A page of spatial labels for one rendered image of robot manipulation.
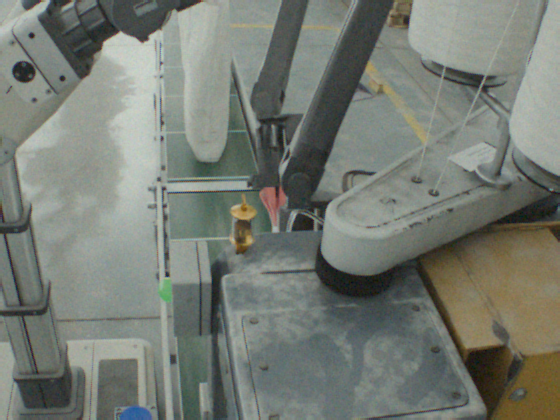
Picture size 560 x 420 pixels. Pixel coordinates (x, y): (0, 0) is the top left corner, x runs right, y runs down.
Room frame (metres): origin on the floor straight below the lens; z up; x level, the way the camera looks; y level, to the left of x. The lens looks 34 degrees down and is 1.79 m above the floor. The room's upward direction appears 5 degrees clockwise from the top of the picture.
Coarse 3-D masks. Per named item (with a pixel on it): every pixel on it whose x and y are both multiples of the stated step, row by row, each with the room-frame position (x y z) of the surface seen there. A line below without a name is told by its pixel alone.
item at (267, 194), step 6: (264, 192) 1.04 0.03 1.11; (270, 192) 1.03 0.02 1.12; (264, 198) 1.06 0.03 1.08; (270, 198) 1.03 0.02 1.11; (264, 204) 1.06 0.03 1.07; (270, 204) 1.03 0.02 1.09; (270, 210) 1.04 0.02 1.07; (276, 210) 1.02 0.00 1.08; (270, 216) 1.04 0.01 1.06; (276, 216) 1.02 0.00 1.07; (276, 222) 1.01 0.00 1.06
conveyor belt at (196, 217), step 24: (216, 192) 2.13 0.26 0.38; (240, 192) 2.15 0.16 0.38; (192, 216) 1.95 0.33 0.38; (216, 216) 1.96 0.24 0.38; (264, 216) 2.00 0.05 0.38; (192, 240) 1.80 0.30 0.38; (216, 240) 1.81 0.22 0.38; (192, 336) 1.32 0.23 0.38; (192, 360) 1.22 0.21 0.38; (192, 384) 1.13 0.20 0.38; (192, 408) 1.05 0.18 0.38
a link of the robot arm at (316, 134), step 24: (360, 0) 0.89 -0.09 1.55; (384, 0) 0.89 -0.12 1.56; (360, 24) 0.88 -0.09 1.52; (336, 48) 0.88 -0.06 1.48; (360, 48) 0.87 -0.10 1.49; (336, 72) 0.86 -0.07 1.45; (360, 72) 0.87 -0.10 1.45; (312, 96) 0.87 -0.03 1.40; (336, 96) 0.85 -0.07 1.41; (312, 120) 0.84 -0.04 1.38; (336, 120) 0.85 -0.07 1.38; (312, 144) 0.83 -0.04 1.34; (288, 168) 0.81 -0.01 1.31; (312, 168) 0.82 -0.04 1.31; (312, 192) 0.81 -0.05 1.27
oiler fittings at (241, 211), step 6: (240, 204) 0.59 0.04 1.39; (246, 204) 0.59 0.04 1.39; (234, 210) 0.57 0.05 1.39; (240, 210) 0.57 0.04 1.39; (246, 210) 0.57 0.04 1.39; (252, 210) 0.58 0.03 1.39; (234, 216) 0.56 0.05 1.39; (240, 216) 0.56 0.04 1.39; (246, 216) 0.56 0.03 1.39; (252, 216) 0.57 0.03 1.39; (252, 240) 0.57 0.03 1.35; (240, 246) 0.56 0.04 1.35; (246, 246) 0.57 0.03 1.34; (240, 252) 0.57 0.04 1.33
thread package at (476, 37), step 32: (416, 0) 0.77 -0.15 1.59; (448, 0) 0.72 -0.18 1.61; (480, 0) 0.70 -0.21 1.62; (512, 0) 0.70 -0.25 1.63; (416, 32) 0.75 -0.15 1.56; (448, 32) 0.71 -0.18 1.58; (480, 32) 0.70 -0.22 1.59; (512, 32) 0.70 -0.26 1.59; (448, 64) 0.71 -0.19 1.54; (480, 64) 0.70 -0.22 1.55; (512, 64) 0.71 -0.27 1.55
